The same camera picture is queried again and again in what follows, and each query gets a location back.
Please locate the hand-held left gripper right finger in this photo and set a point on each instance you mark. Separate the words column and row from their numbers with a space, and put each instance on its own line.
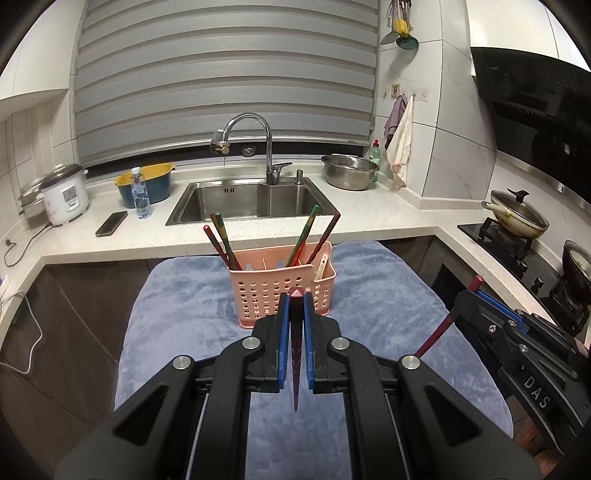
column 308, row 346

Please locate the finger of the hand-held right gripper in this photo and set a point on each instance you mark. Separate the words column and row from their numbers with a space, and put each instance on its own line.
column 503, row 305
column 478, row 318

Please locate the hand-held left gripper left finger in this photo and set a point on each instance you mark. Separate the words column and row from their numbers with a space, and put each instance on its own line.
column 283, row 341

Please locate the dark red chopstick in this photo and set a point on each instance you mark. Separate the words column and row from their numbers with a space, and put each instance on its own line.
column 296, row 350
column 436, row 331

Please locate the pink perforated utensil basket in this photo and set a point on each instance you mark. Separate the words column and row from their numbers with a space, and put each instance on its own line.
column 268, row 290

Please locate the green patterned chopstick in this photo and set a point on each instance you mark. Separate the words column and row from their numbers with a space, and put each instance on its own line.
column 304, row 233
column 224, row 235

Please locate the black gas stove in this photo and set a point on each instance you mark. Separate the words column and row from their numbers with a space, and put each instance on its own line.
column 508, row 251

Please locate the dark pot with lid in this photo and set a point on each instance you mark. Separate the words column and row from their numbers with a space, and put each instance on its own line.
column 575, row 272

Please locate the wok with glass lid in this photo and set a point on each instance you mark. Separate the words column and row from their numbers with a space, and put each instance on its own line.
column 519, row 217

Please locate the blue fleece towel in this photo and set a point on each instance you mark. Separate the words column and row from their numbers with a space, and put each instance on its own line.
column 184, row 314

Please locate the stainless steel sink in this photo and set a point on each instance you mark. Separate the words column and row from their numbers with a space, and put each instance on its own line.
column 221, row 201

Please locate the sink soap pump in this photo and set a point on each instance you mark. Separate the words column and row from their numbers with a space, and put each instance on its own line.
column 299, row 177

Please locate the stainless steel bowl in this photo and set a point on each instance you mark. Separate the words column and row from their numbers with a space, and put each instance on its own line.
column 348, row 173

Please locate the black range hood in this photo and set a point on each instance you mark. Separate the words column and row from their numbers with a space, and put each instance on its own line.
column 540, row 120

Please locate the green dish soap bottle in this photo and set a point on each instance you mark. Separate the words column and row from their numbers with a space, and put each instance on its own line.
column 375, row 159

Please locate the white hanging cloth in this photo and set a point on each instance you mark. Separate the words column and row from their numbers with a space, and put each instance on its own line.
column 400, row 143

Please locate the round metal knob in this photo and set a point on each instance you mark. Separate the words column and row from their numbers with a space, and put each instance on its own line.
column 249, row 150

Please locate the yellow and blue basin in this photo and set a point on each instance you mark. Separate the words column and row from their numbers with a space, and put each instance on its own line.
column 159, row 184

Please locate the clear water bottle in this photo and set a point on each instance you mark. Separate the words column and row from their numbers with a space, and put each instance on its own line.
column 141, row 198

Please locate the chrome gooseneck faucet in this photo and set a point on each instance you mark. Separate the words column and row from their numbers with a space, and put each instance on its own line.
column 268, row 138

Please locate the black smartphone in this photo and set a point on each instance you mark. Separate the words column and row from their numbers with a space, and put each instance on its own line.
column 111, row 224

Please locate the purple hanging cloth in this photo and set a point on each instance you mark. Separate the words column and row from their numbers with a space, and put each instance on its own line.
column 393, row 117

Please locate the white rice cooker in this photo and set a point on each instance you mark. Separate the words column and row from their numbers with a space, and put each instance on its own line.
column 64, row 198

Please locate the grey striped window blind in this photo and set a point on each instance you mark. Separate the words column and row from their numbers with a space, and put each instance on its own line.
column 221, row 74

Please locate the green hanging skimmer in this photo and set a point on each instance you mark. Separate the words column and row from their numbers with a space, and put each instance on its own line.
column 407, row 42

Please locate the steel steamer pot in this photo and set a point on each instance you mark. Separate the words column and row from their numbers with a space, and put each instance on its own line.
column 30, row 201

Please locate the grey hanging spatula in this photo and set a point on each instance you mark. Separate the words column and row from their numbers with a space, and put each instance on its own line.
column 388, row 37

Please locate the yellow hanging utensil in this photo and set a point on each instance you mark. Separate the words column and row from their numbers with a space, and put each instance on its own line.
column 402, row 26

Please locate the white wall cabinet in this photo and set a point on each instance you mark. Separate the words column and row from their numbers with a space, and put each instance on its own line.
column 37, row 55

